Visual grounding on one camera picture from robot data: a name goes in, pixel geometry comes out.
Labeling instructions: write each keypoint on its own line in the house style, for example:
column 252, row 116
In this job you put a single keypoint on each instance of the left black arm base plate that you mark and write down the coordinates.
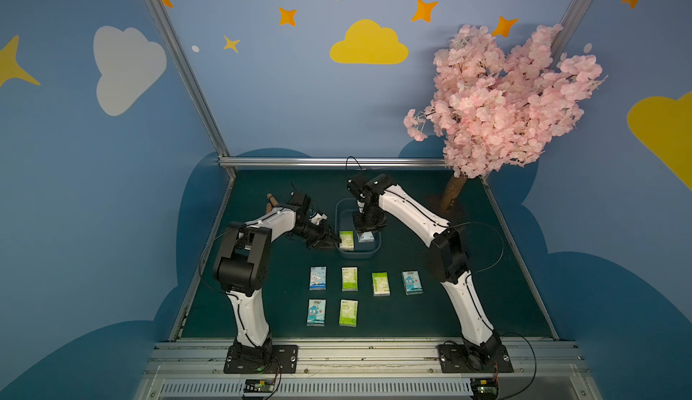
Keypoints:
column 280, row 358

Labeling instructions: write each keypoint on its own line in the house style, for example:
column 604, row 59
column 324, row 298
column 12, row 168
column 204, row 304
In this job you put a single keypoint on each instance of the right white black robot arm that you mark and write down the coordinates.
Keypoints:
column 446, row 261

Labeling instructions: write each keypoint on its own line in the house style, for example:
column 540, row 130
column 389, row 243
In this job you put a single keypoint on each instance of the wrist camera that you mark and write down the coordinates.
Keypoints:
column 306, row 213
column 357, row 186

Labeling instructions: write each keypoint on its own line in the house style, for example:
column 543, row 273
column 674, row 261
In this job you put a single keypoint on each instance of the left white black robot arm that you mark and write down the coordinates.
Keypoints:
column 241, row 269

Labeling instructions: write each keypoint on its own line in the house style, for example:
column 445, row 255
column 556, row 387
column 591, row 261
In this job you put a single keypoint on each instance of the aluminium back frame bar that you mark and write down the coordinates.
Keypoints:
column 328, row 163

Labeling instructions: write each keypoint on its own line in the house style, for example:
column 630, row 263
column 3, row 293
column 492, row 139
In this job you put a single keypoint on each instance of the blue cartoon tissue pack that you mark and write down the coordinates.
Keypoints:
column 412, row 282
column 317, row 281

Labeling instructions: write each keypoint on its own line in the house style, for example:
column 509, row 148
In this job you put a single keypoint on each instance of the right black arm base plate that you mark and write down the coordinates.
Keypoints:
column 458, row 358

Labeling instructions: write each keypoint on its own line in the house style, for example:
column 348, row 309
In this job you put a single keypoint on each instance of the right green circuit board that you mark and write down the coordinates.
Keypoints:
column 484, row 389

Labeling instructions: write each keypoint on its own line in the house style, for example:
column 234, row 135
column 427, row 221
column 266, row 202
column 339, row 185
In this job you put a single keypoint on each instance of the aluminium front rail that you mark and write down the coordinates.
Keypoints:
column 352, row 368

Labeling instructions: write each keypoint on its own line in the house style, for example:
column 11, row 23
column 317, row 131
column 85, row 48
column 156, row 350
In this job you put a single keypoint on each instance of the pink blossom artificial tree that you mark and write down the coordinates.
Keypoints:
column 493, row 108

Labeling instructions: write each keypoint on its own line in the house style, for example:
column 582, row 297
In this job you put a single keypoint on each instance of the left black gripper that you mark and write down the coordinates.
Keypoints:
column 323, row 235

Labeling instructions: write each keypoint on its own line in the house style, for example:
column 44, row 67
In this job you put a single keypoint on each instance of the green trowel wooden handle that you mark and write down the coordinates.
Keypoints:
column 272, row 200

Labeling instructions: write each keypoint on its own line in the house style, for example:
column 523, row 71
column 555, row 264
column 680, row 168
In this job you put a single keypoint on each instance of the blue plastic storage box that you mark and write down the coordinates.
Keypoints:
column 344, row 222

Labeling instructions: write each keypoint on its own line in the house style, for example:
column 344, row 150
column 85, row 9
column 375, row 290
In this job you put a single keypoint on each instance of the green white tissue pack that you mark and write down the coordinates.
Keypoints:
column 350, row 282

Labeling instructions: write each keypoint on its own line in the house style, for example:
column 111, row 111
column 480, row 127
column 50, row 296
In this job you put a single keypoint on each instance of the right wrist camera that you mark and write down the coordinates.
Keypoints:
column 357, row 186

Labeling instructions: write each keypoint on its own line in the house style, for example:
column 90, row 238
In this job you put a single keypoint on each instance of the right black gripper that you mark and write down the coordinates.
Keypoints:
column 369, row 222

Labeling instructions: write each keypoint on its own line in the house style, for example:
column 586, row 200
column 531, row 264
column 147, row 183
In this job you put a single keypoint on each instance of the left green circuit board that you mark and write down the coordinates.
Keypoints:
column 259, row 387

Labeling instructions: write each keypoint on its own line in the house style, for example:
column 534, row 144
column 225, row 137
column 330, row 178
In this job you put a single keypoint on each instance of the green circuit board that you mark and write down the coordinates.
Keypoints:
column 259, row 387
column 484, row 389

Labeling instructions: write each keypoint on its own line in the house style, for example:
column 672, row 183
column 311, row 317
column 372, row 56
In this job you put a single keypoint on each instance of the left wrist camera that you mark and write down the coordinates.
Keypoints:
column 306, row 213

